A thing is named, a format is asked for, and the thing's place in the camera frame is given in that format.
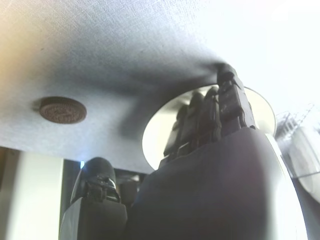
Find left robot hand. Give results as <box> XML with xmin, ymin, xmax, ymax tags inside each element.
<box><xmin>58</xmin><ymin>62</ymin><xmax>307</xmax><ymax>240</ymax></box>

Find round embossed cookie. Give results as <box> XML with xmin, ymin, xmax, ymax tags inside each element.
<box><xmin>33</xmin><ymin>96</ymin><xmax>88</xmax><ymax>125</ymax></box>

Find white cabinet panel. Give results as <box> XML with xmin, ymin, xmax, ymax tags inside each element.
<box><xmin>13</xmin><ymin>149</ymin><xmax>65</xmax><ymax>240</ymax></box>

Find silver wire dish rack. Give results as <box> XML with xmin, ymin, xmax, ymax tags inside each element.
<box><xmin>274</xmin><ymin>103</ymin><xmax>320</xmax><ymax>181</ymax></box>

